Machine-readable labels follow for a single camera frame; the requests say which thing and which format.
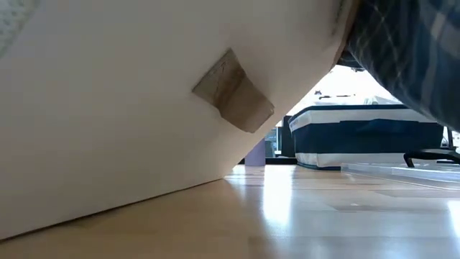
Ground purple bottle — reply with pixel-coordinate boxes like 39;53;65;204
244;137;267;167

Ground black aluminium table frame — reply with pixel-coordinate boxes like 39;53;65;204
238;157;299;166

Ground dark blue plaid garment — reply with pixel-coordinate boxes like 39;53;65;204
336;0;460;132

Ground clear empty plastic container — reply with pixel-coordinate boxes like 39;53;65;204
340;162;460;191

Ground square fabric laundry bin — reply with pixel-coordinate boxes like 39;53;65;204
0;0;357;241

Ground white crumpled garments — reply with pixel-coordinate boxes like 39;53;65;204
311;88;400;107

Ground navy and white fabric bin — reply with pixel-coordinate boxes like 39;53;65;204
288;104;445;171

